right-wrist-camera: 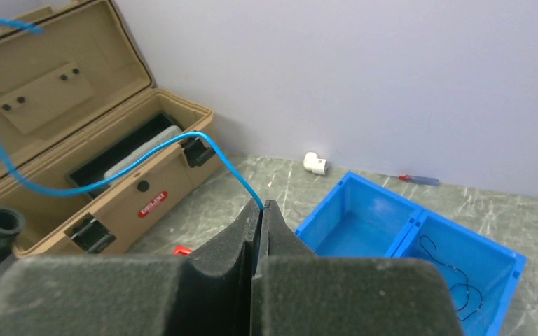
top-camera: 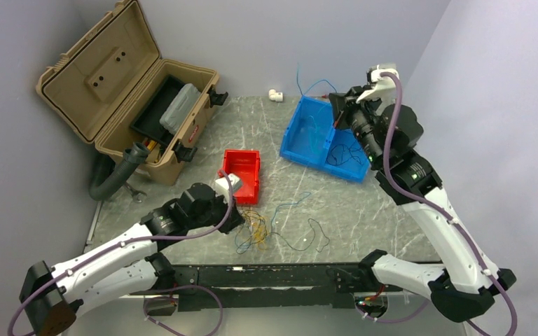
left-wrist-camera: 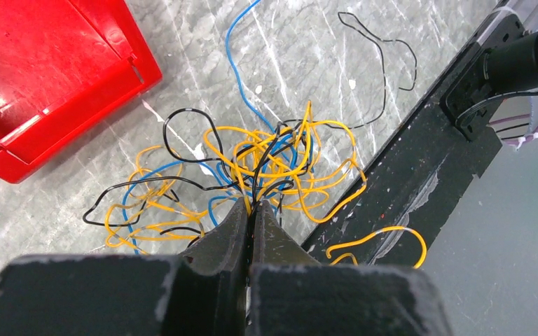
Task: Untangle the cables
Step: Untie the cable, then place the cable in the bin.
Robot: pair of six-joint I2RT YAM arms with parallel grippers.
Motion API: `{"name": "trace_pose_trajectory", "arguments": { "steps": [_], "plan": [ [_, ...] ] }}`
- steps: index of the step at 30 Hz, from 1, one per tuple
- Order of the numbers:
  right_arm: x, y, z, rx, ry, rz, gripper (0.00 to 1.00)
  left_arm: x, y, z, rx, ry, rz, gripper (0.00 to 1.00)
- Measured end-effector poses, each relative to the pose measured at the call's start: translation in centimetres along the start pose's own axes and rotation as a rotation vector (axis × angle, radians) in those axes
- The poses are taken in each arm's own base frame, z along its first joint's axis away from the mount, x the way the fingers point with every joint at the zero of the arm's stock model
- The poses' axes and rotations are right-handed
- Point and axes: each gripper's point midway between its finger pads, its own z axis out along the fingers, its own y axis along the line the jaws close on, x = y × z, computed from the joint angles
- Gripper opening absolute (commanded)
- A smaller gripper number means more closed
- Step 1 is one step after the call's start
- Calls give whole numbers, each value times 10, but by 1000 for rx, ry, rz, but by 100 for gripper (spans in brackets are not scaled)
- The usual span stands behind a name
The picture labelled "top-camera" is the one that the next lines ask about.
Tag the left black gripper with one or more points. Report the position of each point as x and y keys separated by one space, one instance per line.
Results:
x=235 y=220

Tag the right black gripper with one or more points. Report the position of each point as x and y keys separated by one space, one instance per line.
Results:
x=345 y=103

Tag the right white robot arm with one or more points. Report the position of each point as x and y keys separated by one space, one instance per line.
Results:
x=465 y=283

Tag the white pipe elbow fitting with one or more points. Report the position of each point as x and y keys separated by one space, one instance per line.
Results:
x=275 y=96

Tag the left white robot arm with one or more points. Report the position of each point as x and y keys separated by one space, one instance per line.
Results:
x=53 y=297

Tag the blue double plastic bin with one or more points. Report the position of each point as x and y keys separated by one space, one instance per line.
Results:
x=310 y=140

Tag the red small plastic bin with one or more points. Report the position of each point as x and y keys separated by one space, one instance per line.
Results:
x=245 y=164

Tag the steel wrench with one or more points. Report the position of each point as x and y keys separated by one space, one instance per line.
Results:
x=137 y=196

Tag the yellow tools in case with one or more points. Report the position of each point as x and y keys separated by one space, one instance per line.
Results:
x=154 y=150

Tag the grey plastic organizer box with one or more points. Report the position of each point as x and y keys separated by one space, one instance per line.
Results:
x=179 y=108

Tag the black tray in case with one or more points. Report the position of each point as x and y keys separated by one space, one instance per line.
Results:
x=147 y=122

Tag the tan open tool case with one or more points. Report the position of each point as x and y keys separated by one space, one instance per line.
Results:
x=102 y=83

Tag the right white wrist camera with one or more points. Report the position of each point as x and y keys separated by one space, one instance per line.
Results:
x=378 y=86

